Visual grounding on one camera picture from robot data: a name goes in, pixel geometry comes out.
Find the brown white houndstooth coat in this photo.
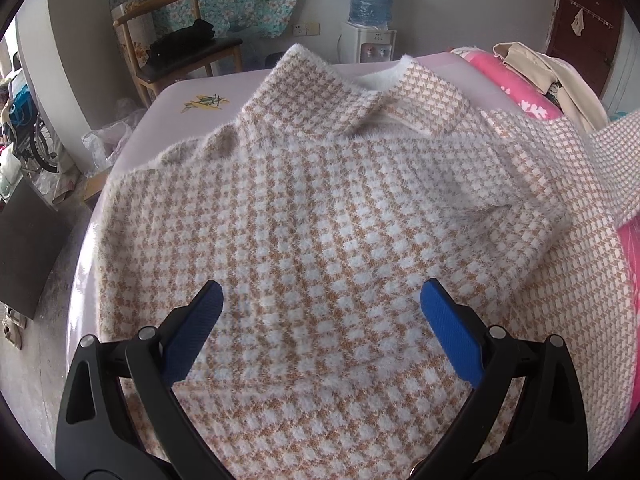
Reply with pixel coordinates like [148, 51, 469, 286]
[94, 46, 639, 479]

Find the pair of slippers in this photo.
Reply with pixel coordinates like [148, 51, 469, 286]
[2, 307, 27, 350]

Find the dark grey cabinet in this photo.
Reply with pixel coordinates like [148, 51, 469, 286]
[0, 179, 70, 320]

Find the small wooden stool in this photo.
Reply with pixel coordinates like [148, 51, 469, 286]
[82, 168, 112, 210]

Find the clear plastic bag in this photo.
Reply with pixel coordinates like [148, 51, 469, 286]
[81, 98, 146, 177]

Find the beige garment pile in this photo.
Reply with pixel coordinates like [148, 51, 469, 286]
[492, 41, 610, 132]

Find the pink bed sheet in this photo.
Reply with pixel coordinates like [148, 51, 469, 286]
[65, 53, 518, 362]

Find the pink floral blanket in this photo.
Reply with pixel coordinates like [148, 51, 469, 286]
[449, 45, 640, 306]

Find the black cloth on chair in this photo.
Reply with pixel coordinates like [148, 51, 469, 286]
[149, 18, 215, 63]

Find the wooden chair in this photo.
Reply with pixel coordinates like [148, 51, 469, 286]
[113, 0, 243, 108]

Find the dark red wooden door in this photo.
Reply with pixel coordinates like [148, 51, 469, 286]
[547, 0, 624, 96]

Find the white water dispenser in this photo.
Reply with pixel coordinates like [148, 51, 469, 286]
[337, 22, 397, 64]

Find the wall power socket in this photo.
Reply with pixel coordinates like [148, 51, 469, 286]
[292, 22, 320, 37]

